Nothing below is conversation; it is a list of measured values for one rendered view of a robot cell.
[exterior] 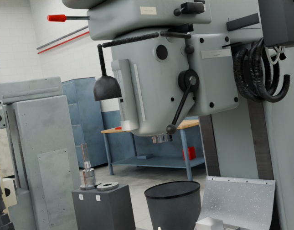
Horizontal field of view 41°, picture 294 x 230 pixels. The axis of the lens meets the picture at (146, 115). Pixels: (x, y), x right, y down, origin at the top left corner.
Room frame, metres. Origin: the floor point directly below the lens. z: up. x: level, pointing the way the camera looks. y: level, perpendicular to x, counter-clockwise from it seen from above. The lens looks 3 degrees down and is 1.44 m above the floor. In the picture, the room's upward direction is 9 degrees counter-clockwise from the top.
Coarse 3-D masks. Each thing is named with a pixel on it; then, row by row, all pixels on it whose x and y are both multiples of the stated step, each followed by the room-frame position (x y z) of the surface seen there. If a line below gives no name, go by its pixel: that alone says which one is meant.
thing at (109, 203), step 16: (80, 192) 1.57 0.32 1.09; (96, 192) 1.51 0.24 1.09; (112, 192) 1.48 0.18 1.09; (128, 192) 1.55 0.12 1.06; (80, 208) 1.58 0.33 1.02; (96, 208) 1.52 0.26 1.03; (112, 208) 1.47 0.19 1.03; (128, 208) 1.54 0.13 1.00; (80, 224) 1.59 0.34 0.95; (96, 224) 1.53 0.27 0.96; (112, 224) 1.47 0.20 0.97; (128, 224) 1.53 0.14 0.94
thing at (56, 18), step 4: (48, 16) 1.14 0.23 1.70; (52, 16) 1.14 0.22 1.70; (56, 16) 1.15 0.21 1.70; (60, 16) 1.16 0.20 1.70; (64, 16) 1.16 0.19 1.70; (68, 16) 1.18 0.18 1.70; (72, 16) 1.19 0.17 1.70; (76, 16) 1.20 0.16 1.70; (80, 16) 1.21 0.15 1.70; (84, 16) 1.22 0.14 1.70; (88, 16) 1.23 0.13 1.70; (48, 20) 1.14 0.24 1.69; (52, 20) 1.14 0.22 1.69; (56, 20) 1.15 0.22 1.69; (60, 20) 1.16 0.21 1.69; (64, 20) 1.17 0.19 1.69
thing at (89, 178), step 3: (84, 174) 1.59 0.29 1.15; (87, 174) 1.59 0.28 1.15; (90, 174) 1.59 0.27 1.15; (93, 174) 1.60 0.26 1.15; (84, 177) 1.60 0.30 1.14; (87, 177) 1.59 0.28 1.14; (90, 177) 1.59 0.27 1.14; (93, 177) 1.60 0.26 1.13; (84, 180) 1.60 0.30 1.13; (87, 180) 1.59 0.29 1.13; (90, 180) 1.59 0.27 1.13; (93, 180) 1.60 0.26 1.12; (87, 183) 1.59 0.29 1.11; (90, 183) 1.59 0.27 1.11; (93, 183) 1.60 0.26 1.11
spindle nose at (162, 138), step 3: (165, 135) 1.22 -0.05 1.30; (153, 138) 1.23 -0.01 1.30; (156, 138) 1.22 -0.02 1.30; (159, 138) 1.22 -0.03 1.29; (162, 138) 1.22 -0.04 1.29; (165, 138) 1.22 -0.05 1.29; (153, 141) 1.23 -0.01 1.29; (156, 141) 1.22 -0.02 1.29; (159, 141) 1.22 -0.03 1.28; (162, 141) 1.22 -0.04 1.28; (165, 141) 1.22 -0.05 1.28
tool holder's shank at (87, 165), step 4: (84, 144) 1.60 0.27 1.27; (84, 148) 1.60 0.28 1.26; (84, 152) 1.60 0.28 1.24; (84, 156) 1.60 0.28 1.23; (88, 156) 1.61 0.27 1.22; (84, 160) 1.60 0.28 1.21; (88, 160) 1.61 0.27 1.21; (84, 164) 1.60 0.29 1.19; (88, 164) 1.60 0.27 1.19; (88, 168) 1.60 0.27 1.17
